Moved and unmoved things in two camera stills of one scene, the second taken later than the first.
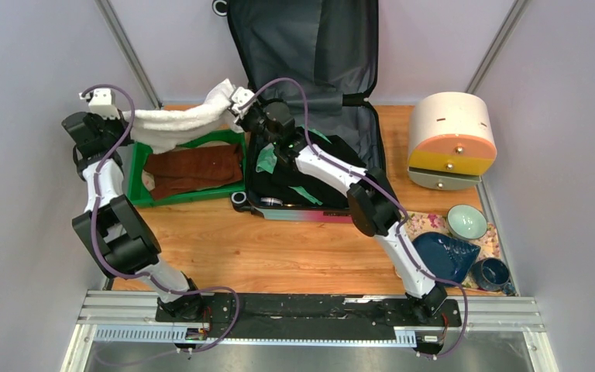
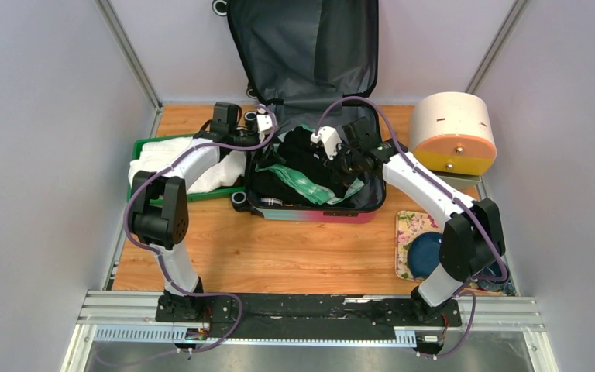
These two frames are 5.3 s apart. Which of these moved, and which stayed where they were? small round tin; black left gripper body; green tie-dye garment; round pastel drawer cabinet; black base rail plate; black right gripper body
Moved: green tie-dye garment; black left gripper body; black right gripper body
Stayed: small round tin; black base rail plate; round pastel drawer cabinet
